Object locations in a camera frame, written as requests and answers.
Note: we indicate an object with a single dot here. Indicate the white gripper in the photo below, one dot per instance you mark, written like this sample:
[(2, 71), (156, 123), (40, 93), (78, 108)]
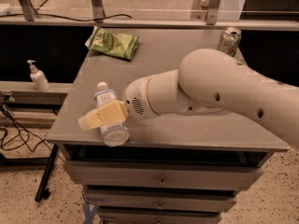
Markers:
[(135, 97)]

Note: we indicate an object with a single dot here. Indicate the blue plastic water bottle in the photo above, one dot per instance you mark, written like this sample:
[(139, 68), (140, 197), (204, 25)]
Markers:
[(114, 131)]

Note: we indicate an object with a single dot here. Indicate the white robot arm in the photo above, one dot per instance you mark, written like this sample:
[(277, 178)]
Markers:
[(206, 80)]

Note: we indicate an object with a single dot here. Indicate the green 7up soda can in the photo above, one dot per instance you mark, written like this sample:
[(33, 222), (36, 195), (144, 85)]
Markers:
[(229, 40)]

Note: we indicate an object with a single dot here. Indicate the green chip bag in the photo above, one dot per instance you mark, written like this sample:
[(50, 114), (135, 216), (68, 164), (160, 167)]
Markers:
[(121, 46)]

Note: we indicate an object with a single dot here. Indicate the white pump soap dispenser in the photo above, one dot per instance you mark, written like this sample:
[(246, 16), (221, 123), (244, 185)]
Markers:
[(38, 77)]

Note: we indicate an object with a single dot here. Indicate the grey drawer cabinet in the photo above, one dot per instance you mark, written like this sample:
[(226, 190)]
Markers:
[(173, 169)]

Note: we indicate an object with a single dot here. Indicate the black metal stand leg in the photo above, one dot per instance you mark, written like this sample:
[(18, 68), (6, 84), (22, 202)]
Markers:
[(43, 192)]

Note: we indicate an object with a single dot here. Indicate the grey metal railing frame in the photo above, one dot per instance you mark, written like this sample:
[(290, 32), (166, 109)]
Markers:
[(272, 15)]

